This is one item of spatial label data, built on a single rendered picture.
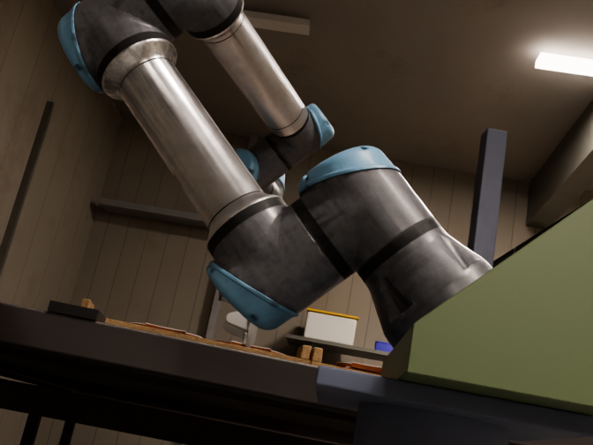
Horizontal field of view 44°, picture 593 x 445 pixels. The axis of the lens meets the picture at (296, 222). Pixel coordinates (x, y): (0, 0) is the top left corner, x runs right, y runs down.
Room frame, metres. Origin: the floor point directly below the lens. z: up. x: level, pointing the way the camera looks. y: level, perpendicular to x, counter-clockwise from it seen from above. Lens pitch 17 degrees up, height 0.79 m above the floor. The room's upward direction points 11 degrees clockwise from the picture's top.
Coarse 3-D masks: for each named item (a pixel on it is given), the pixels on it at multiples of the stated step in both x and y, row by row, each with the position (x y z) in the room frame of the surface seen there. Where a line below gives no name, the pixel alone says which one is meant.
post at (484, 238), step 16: (480, 144) 3.23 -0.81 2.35; (496, 144) 3.14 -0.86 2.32; (480, 160) 3.20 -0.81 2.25; (496, 160) 3.14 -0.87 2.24; (480, 176) 3.17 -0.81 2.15; (496, 176) 3.14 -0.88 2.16; (480, 192) 3.14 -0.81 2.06; (496, 192) 3.14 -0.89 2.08; (480, 208) 3.14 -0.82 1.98; (496, 208) 3.14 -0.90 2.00; (480, 224) 3.14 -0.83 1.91; (496, 224) 3.14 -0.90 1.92; (480, 240) 3.14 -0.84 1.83; (480, 256) 3.14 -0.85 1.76
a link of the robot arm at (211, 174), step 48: (96, 0) 0.87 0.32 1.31; (144, 0) 0.86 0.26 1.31; (96, 48) 0.88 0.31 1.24; (144, 48) 0.87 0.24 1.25; (144, 96) 0.88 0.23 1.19; (192, 96) 0.89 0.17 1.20; (192, 144) 0.86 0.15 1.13; (192, 192) 0.88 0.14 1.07; (240, 192) 0.86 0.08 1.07; (240, 240) 0.84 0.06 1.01; (288, 240) 0.83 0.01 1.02; (240, 288) 0.85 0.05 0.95; (288, 288) 0.84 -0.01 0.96
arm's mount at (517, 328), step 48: (576, 240) 0.64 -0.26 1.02; (480, 288) 0.65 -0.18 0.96; (528, 288) 0.64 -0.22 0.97; (576, 288) 0.64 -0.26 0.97; (432, 336) 0.65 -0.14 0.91; (480, 336) 0.65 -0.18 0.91; (528, 336) 0.64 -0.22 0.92; (576, 336) 0.64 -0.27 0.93; (432, 384) 0.70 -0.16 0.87; (480, 384) 0.65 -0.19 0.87; (528, 384) 0.64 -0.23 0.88; (576, 384) 0.64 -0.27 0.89
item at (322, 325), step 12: (312, 312) 6.11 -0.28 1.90; (324, 312) 6.09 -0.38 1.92; (312, 324) 6.10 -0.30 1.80; (324, 324) 6.09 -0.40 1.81; (336, 324) 6.08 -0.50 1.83; (348, 324) 6.07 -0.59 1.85; (312, 336) 6.10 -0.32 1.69; (324, 336) 6.09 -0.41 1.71; (336, 336) 6.08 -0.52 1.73; (348, 336) 6.07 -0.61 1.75
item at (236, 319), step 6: (234, 312) 1.30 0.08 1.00; (228, 318) 1.30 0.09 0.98; (234, 318) 1.30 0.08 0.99; (240, 318) 1.30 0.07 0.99; (234, 324) 1.29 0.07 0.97; (240, 324) 1.30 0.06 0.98; (246, 324) 1.30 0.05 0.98; (252, 324) 1.29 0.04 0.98; (246, 330) 1.29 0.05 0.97; (252, 330) 1.29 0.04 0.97; (252, 336) 1.29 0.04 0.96; (246, 342) 1.29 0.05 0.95; (252, 342) 1.30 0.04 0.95
